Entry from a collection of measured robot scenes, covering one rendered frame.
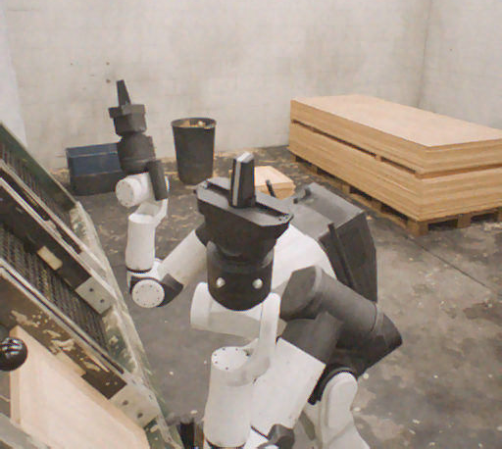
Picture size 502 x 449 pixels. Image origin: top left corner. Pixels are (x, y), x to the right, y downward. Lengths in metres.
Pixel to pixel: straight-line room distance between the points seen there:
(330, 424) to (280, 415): 0.46
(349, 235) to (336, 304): 0.21
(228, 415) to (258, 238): 0.31
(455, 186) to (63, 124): 4.30
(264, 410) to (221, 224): 0.37
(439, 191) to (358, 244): 3.45
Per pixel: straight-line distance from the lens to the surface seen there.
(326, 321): 0.88
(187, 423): 1.45
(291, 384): 0.87
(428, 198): 4.45
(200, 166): 5.54
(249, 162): 0.57
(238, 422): 0.81
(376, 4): 7.59
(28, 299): 1.06
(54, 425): 0.95
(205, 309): 0.72
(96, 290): 1.67
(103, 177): 5.44
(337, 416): 1.33
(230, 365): 0.77
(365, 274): 1.12
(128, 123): 1.20
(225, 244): 0.63
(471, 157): 4.62
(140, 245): 1.27
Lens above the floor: 1.80
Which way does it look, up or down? 20 degrees down
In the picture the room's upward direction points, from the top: straight up
